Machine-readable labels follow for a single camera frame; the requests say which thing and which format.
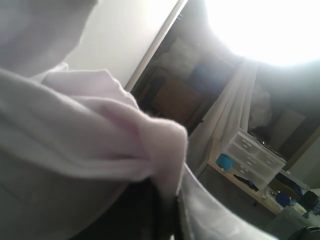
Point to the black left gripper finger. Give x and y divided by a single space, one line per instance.
148 217

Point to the white t-shirt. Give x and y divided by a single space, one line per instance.
71 142

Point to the blue round container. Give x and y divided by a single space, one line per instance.
224 162

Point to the brown wooden cabinet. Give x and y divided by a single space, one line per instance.
175 99

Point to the white plastic drawer unit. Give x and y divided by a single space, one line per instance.
252 160

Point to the white curtain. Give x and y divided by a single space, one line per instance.
229 113

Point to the wooden desk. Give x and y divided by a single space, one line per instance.
262 197

